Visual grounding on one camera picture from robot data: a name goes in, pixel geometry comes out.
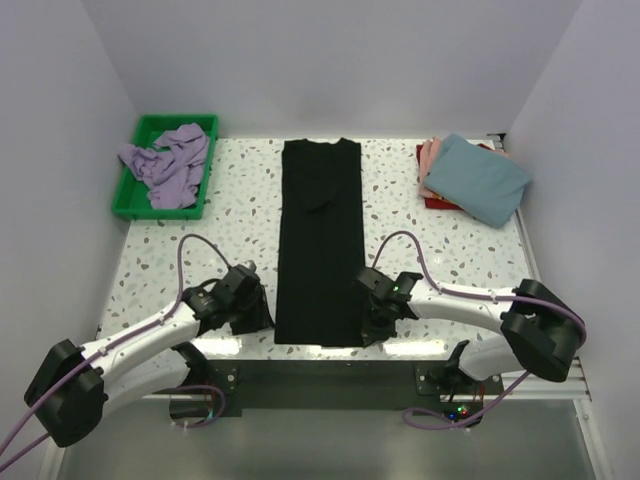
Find black t shirt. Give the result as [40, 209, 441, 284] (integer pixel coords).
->
[275, 139, 365, 348]

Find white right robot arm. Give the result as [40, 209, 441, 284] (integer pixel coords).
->
[350, 267, 586, 393]

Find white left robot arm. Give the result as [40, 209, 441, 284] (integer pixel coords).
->
[24, 262, 274, 447]

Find crumpled purple t shirt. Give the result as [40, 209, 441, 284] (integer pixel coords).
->
[118, 123, 210, 210]

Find folded blue t shirt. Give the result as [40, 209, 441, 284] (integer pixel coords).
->
[422, 134, 532, 228]

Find folded pink t shirt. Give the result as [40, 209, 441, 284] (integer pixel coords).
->
[418, 137, 441, 199]

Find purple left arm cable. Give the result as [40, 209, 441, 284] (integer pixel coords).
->
[0, 233, 256, 461]

